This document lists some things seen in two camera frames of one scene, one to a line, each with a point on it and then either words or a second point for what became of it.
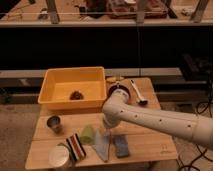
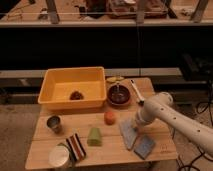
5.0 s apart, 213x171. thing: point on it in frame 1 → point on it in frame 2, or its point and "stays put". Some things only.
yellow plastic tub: [73, 88] stays put
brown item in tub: [76, 95] stays put
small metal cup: [54, 122] stays put
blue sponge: [121, 146] → [144, 147]
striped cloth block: [75, 147] stays put
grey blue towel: [102, 143] → [127, 129]
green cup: [87, 135] → [94, 138]
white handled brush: [141, 101] stays put
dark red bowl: [119, 86] stays put
